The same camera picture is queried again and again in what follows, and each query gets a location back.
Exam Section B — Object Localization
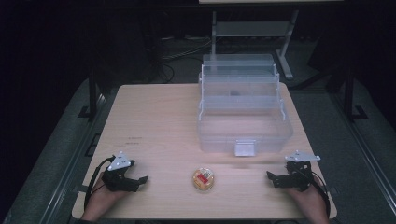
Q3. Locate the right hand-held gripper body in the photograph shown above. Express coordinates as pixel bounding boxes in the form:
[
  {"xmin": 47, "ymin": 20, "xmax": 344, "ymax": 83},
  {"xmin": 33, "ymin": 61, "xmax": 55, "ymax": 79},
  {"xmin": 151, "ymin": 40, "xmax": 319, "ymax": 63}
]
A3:
[{"xmin": 273, "ymin": 149, "xmax": 321, "ymax": 192}]

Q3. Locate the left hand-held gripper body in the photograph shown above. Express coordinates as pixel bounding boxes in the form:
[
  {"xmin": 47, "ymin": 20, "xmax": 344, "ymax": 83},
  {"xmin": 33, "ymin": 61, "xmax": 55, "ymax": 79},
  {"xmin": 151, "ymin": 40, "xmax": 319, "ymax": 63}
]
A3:
[{"xmin": 101, "ymin": 150, "xmax": 141, "ymax": 193}]

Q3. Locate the round yellow red-label container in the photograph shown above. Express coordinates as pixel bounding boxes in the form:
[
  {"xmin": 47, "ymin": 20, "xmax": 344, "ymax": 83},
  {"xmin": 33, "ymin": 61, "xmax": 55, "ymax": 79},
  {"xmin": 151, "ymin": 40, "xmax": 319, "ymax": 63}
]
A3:
[{"xmin": 191, "ymin": 167, "xmax": 216, "ymax": 191}]

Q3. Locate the clear plastic tiered storage box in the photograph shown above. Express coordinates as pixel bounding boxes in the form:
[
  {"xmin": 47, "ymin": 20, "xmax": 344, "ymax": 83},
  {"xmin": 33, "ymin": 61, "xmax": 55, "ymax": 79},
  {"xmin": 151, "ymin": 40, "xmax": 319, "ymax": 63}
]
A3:
[{"xmin": 197, "ymin": 53, "xmax": 294, "ymax": 158}]

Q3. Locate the grey metal stand with shelf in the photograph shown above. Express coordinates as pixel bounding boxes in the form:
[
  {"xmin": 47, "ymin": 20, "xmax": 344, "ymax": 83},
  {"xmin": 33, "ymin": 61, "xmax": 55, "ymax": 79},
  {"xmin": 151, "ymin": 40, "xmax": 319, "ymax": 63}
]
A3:
[{"xmin": 210, "ymin": 8, "xmax": 301, "ymax": 80}]

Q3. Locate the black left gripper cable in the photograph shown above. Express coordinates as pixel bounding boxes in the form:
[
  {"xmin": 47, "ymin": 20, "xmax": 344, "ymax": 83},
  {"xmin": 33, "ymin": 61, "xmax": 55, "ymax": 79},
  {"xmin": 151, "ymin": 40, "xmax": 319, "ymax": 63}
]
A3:
[{"xmin": 83, "ymin": 156, "xmax": 116, "ymax": 211}]

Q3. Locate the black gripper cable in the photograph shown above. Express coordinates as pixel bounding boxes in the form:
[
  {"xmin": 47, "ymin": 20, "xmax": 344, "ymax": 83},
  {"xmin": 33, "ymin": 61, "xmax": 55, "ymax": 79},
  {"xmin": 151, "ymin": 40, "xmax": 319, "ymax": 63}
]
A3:
[
  {"xmin": 306, "ymin": 174, "xmax": 332, "ymax": 218},
  {"xmin": 83, "ymin": 156, "xmax": 116, "ymax": 211}
]

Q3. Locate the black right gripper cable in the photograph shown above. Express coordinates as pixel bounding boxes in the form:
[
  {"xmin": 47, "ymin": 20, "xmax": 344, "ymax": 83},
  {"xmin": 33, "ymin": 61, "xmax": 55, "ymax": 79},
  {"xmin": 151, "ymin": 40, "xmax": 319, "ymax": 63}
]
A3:
[{"xmin": 306, "ymin": 174, "xmax": 332, "ymax": 218}]

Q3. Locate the black metal post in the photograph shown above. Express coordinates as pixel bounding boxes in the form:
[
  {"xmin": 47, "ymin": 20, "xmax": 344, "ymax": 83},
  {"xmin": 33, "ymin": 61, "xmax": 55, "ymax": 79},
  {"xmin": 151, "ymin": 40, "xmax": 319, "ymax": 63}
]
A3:
[
  {"xmin": 78, "ymin": 69, "xmax": 104, "ymax": 120},
  {"xmin": 344, "ymin": 66, "xmax": 369, "ymax": 123}
]

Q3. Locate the bundle of floor cables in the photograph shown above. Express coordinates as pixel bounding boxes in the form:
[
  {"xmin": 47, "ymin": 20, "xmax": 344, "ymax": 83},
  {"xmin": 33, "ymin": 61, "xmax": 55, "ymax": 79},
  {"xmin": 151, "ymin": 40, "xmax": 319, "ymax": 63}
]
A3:
[{"xmin": 150, "ymin": 35, "xmax": 213, "ymax": 84}]

